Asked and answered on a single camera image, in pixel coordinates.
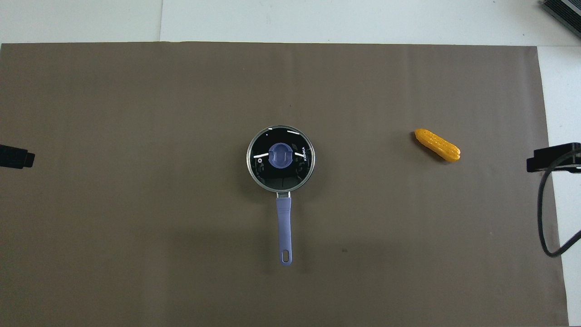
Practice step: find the yellow toy corn cob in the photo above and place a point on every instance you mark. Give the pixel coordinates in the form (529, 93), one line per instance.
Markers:
(438, 145)

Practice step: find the brown table mat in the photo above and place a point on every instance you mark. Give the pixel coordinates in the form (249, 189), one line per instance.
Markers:
(136, 227)

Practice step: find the glass lid with blue knob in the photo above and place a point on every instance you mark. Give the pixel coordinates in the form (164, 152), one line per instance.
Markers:
(281, 156)

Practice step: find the dark ribbed device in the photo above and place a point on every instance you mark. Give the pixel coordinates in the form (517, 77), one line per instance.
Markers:
(565, 11)

